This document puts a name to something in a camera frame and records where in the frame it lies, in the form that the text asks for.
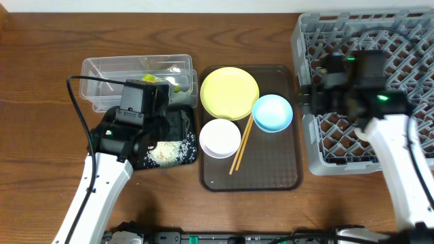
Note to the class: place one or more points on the yellow plate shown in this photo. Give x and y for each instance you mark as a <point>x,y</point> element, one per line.
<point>229,93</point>

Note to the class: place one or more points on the brown serving tray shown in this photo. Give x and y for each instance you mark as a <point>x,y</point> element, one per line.
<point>270,161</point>

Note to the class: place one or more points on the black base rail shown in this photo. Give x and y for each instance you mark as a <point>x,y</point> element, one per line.
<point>167,235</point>

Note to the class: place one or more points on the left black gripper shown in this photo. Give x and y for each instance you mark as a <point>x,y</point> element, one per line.
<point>177,123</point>

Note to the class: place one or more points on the grey dishwasher rack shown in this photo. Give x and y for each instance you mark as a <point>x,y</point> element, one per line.
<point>406,37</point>

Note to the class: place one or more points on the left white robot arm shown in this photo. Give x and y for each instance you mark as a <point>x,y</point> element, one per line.
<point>104,176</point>

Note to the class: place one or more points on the black waste tray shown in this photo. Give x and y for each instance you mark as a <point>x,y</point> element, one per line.
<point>113,138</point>

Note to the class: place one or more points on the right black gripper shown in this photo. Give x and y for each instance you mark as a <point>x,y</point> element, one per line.
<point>308,104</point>

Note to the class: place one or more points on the green snack wrapper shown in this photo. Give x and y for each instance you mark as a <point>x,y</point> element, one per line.
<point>153,79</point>

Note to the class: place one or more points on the cooked rice pile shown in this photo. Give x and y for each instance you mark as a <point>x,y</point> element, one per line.
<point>170,154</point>

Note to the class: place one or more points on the light blue bowl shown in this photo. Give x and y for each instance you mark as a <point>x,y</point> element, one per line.
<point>272,113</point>

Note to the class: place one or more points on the white rice bowl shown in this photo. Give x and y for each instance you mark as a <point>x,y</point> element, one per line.
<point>220,138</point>

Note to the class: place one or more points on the right wooden chopstick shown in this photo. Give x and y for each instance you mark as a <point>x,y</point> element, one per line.
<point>245,145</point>

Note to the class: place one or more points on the clear plastic bin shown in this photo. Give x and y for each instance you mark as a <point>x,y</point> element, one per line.
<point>176,68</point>

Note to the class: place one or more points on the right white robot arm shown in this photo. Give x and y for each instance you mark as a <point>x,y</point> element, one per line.
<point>355,87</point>

